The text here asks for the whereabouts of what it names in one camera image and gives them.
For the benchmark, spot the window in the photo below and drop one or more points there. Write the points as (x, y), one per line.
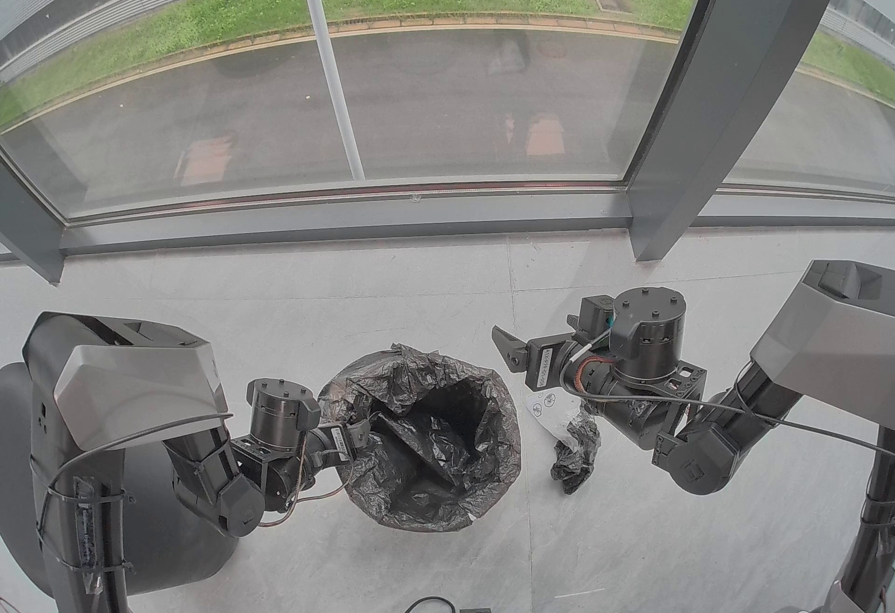
(489, 107)

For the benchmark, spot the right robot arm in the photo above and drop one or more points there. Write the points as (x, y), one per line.
(804, 344)

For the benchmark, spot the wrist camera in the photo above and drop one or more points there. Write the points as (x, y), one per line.
(308, 414)
(591, 316)

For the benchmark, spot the crumpled black plastic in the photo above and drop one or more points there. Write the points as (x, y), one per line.
(577, 456)

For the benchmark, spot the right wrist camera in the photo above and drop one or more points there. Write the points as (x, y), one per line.
(591, 316)

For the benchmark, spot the black plastic bag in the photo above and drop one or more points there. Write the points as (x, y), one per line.
(447, 449)

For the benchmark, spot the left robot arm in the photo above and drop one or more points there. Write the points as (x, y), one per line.
(126, 386)

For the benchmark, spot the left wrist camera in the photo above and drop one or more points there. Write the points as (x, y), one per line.
(308, 414)

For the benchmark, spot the clear printed wrapper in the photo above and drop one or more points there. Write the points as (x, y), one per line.
(545, 404)

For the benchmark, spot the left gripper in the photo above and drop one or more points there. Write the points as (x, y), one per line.
(339, 446)

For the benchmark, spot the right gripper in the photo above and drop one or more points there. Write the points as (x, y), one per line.
(552, 365)

